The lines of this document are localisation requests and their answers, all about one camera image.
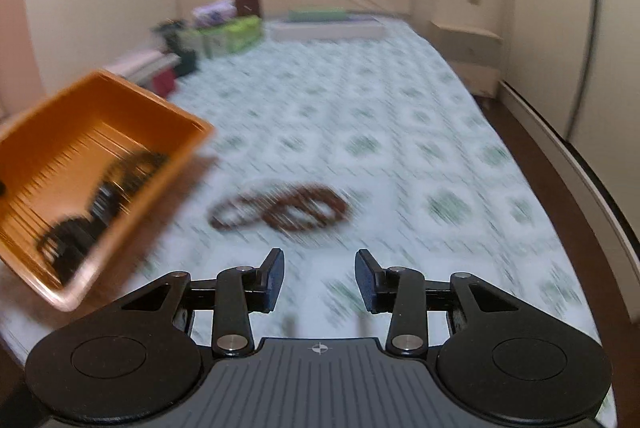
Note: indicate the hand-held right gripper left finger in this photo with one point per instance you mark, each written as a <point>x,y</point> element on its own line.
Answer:
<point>274,280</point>

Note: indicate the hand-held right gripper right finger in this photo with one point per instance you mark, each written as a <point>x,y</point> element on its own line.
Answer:
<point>365,283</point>

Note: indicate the orange plastic tray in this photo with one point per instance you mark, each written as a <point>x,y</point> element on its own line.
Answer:
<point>60,147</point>

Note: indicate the beige nightstand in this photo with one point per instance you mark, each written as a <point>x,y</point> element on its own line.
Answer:
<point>470,57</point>

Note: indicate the green tissue pack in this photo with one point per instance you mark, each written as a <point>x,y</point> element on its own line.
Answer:
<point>232,35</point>

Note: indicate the white long box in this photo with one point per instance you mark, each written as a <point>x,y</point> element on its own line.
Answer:
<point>327,30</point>

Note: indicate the pink flat box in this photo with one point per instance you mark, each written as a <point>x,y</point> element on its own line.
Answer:
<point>140,61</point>

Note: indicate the green flat box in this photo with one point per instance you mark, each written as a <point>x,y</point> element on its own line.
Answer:
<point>317,14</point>

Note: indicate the tissue box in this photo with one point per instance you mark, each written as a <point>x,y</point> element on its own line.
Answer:
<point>215,12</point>

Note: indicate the dark brown box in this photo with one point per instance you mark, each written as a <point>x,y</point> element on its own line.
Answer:
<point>248,5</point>

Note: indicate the white wardrobe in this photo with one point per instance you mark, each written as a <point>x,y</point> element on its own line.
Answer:
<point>575,32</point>

